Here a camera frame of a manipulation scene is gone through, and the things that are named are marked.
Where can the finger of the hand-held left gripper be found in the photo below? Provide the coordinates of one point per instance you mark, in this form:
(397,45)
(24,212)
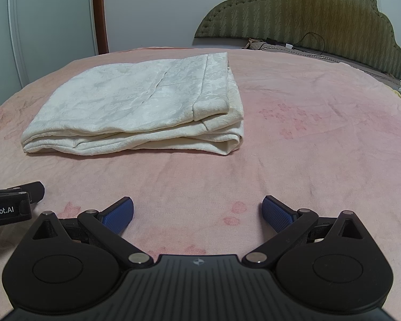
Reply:
(31,190)

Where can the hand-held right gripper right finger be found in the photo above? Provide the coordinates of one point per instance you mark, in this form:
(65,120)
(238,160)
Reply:
(278,215)

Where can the brown cloth item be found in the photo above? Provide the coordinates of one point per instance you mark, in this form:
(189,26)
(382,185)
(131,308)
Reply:
(255,44)

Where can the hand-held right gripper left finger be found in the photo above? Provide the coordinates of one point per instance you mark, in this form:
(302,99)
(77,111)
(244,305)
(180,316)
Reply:
(119,216)

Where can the brown wooden door frame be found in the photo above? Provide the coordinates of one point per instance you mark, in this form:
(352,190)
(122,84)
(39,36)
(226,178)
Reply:
(101,13)

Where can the olive padded headboard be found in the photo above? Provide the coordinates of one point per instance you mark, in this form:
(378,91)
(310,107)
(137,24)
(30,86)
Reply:
(307,10)

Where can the pink blanket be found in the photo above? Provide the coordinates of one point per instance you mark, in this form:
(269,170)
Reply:
(287,147)

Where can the white flower print wardrobe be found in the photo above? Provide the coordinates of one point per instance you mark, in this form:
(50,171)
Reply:
(46,23)

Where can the white towel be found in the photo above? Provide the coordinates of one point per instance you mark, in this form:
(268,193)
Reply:
(137,107)

